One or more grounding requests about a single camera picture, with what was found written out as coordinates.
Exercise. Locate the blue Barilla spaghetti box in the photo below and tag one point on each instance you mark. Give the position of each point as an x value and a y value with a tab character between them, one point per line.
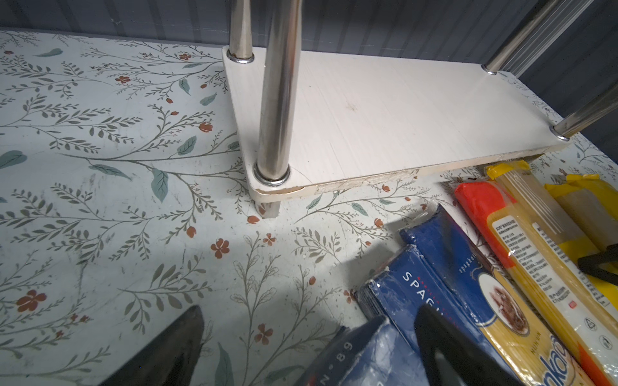
403	285

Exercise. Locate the yellow pasta bag tan window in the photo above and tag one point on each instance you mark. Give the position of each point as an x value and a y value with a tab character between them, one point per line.
553	224

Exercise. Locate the blue Barilla rigatoni box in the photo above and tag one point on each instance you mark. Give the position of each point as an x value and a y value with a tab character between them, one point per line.
373	354

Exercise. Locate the white two-tier metal shelf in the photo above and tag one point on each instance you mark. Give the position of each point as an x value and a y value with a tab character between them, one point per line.
312	122

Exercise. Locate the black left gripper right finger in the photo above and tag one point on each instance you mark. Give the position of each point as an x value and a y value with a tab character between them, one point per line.
451	358

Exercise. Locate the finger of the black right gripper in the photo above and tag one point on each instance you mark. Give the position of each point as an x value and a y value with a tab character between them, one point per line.
599	265

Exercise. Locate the blue yellow spaghetti bag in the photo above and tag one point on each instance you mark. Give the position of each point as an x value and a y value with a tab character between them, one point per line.
504	324

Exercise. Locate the yellow spaghetti bag left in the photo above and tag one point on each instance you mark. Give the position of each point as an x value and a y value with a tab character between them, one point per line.
592	204

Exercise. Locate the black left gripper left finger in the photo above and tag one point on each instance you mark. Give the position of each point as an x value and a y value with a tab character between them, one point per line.
170	358

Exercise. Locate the red yellow spaghetti bag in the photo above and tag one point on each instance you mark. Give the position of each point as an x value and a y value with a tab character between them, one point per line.
581	317

